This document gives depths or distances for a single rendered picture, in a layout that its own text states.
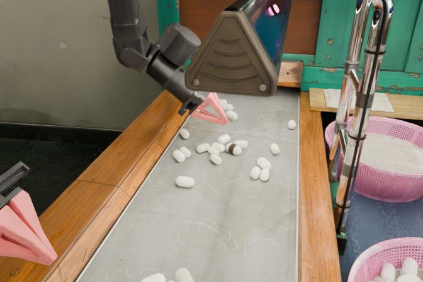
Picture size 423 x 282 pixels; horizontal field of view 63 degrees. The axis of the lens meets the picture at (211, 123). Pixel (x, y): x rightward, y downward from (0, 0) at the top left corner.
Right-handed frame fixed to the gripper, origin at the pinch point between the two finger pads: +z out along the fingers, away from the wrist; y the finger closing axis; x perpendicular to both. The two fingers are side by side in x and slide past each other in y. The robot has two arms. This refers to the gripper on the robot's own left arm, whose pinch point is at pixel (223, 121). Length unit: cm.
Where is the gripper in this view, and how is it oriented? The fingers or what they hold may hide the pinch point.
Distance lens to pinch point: 76.3
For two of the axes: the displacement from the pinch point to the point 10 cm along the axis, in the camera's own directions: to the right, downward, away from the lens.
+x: -6.2, 6.3, 4.7
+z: 7.6, 6.4, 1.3
